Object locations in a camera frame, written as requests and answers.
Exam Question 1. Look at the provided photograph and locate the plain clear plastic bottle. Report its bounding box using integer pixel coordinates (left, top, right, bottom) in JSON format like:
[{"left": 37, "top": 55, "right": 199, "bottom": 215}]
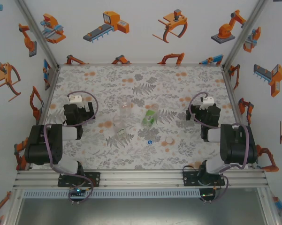
[{"left": 119, "top": 97, "right": 132, "bottom": 118}]

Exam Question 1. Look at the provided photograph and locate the clear bottle with green label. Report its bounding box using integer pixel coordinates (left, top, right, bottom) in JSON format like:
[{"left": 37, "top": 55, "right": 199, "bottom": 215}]
[{"left": 141, "top": 104, "right": 160, "bottom": 128}]

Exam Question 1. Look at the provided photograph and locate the floral patterned table cover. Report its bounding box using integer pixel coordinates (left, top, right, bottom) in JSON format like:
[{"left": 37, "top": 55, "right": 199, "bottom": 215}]
[{"left": 30, "top": 64, "right": 258, "bottom": 171}]

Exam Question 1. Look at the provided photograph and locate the grey metal base panel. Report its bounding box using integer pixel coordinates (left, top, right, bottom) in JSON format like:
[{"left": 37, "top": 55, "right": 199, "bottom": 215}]
[{"left": 15, "top": 198, "right": 267, "bottom": 225}]

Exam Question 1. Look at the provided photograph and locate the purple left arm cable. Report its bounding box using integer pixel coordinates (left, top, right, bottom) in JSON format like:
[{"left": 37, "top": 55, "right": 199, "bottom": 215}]
[{"left": 44, "top": 90, "right": 99, "bottom": 204}]

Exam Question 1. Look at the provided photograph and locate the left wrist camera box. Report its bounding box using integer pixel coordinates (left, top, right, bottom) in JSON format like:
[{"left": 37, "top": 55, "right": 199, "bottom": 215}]
[{"left": 69, "top": 94, "right": 83, "bottom": 104}]

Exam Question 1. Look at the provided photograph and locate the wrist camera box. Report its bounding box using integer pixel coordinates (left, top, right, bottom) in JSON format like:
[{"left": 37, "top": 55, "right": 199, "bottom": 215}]
[
  {"left": 69, "top": 94, "right": 83, "bottom": 104},
  {"left": 200, "top": 96, "right": 214, "bottom": 110}
]

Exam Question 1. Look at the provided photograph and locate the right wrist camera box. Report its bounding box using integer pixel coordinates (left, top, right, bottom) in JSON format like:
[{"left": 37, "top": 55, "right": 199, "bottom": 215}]
[{"left": 200, "top": 96, "right": 214, "bottom": 110}]

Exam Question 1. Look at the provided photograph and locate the aluminium back rail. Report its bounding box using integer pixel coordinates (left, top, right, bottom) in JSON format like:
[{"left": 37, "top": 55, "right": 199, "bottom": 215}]
[{"left": 58, "top": 62, "right": 223, "bottom": 68}]

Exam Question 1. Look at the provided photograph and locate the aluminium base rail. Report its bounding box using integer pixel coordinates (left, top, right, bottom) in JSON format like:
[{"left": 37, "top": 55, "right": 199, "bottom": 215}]
[{"left": 13, "top": 170, "right": 270, "bottom": 190}]

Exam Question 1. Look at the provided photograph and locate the aluminium frame post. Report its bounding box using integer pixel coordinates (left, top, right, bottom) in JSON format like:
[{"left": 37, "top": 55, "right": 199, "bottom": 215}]
[
  {"left": 221, "top": 0, "right": 272, "bottom": 70},
  {"left": 15, "top": 0, "right": 61, "bottom": 70}
]

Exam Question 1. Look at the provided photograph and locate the slotted grey cable duct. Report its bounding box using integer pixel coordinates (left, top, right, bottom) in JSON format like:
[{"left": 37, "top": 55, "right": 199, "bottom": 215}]
[{"left": 22, "top": 189, "right": 201, "bottom": 199}]

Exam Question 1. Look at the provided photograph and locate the aluminium frame leg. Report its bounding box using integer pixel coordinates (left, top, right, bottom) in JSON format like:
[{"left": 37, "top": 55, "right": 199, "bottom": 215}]
[
  {"left": 3, "top": 189, "right": 24, "bottom": 225},
  {"left": 257, "top": 187, "right": 281, "bottom": 225}
]

